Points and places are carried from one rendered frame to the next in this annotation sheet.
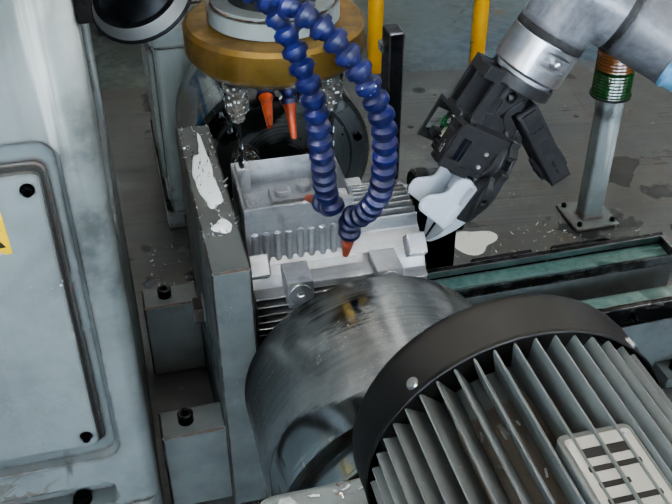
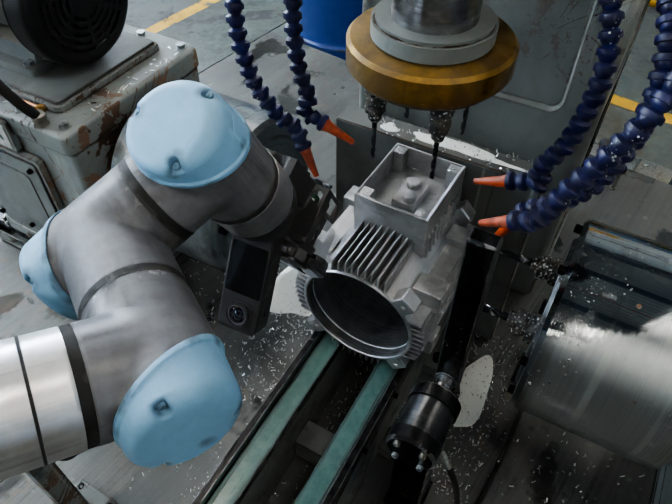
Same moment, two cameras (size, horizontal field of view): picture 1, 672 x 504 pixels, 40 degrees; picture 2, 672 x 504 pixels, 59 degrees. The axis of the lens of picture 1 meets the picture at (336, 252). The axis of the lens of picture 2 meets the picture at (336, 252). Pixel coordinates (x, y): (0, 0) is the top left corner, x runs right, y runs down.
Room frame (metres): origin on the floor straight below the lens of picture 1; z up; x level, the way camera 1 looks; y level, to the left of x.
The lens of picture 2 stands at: (1.20, -0.43, 1.64)
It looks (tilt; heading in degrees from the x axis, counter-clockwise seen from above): 47 degrees down; 134
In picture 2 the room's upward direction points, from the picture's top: straight up
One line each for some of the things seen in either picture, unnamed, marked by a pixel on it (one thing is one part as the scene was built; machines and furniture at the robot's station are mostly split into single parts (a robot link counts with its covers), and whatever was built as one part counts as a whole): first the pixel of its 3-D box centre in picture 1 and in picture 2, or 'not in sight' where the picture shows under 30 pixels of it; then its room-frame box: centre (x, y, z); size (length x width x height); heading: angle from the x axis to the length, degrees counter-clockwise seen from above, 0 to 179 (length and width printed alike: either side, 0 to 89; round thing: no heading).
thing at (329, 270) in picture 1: (326, 267); (390, 267); (0.88, 0.01, 1.02); 0.20 x 0.19 x 0.19; 103
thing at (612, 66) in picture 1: (617, 53); not in sight; (1.30, -0.43, 1.10); 0.06 x 0.06 x 0.04
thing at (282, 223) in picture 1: (291, 206); (408, 200); (0.87, 0.05, 1.11); 0.12 x 0.11 x 0.07; 103
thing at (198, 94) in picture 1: (265, 121); (648, 351); (1.20, 0.10, 1.04); 0.41 x 0.25 x 0.25; 14
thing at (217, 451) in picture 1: (191, 316); (433, 216); (0.84, 0.17, 0.97); 0.30 x 0.11 x 0.34; 14
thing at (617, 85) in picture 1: (612, 80); not in sight; (1.30, -0.43, 1.05); 0.06 x 0.06 x 0.04
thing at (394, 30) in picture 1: (391, 122); (462, 321); (1.04, -0.07, 1.12); 0.04 x 0.03 x 0.26; 104
